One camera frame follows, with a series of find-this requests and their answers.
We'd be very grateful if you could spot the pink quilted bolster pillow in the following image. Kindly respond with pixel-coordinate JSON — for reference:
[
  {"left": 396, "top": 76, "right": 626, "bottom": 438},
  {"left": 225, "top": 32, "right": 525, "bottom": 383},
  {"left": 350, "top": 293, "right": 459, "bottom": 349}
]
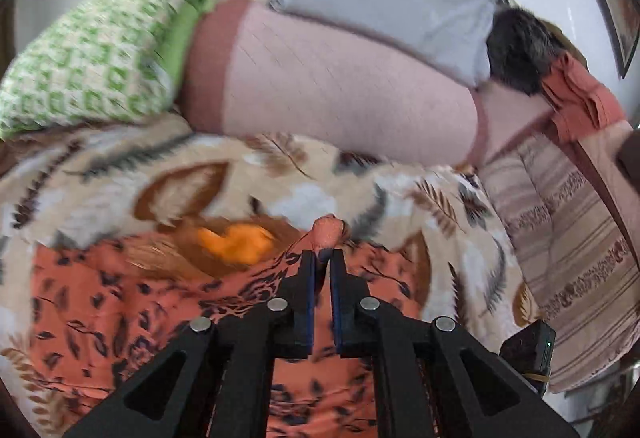
[{"left": 179, "top": 0, "right": 488, "bottom": 169}]

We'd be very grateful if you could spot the black fuzzy cloth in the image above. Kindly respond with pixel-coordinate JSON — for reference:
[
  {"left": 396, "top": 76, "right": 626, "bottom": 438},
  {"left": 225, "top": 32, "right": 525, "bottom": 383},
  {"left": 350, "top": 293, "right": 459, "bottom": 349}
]
[{"left": 486, "top": 7, "right": 571, "bottom": 96}]

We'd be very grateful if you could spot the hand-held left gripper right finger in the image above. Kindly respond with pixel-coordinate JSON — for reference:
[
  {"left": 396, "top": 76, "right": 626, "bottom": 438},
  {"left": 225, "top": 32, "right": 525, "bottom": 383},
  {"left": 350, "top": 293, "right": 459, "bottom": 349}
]
[{"left": 329, "top": 248, "right": 581, "bottom": 438}]

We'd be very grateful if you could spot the beige leaf print blanket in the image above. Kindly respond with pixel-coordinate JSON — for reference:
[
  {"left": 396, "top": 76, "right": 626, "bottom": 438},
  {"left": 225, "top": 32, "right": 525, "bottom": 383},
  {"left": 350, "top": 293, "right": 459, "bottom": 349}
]
[{"left": 0, "top": 110, "right": 541, "bottom": 438}]

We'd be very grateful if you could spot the green patterned pillow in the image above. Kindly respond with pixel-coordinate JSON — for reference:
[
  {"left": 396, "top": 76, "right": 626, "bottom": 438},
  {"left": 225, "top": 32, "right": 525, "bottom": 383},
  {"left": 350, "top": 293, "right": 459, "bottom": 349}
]
[{"left": 0, "top": 0, "right": 218, "bottom": 141}]

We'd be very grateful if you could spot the beige striped bedsheet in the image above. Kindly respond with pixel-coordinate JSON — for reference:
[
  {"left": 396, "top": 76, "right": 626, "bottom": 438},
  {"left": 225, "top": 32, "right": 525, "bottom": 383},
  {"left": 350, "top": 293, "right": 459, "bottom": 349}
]
[{"left": 477, "top": 120, "right": 640, "bottom": 393}]

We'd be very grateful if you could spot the orange floral print garment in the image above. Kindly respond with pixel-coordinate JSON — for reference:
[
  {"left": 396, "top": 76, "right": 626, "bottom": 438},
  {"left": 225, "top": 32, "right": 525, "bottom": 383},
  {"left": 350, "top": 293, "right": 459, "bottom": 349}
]
[{"left": 27, "top": 214, "right": 436, "bottom": 438}]

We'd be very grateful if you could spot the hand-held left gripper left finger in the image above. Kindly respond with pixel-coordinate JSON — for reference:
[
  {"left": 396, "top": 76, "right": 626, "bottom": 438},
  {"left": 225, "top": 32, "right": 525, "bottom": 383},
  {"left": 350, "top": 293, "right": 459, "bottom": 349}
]
[{"left": 65, "top": 250, "right": 317, "bottom": 438}]

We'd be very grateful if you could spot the terracotta cloth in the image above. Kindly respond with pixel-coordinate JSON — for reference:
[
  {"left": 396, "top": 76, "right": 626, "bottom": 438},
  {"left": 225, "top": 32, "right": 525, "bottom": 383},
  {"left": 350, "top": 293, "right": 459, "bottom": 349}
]
[{"left": 540, "top": 53, "right": 628, "bottom": 146}]

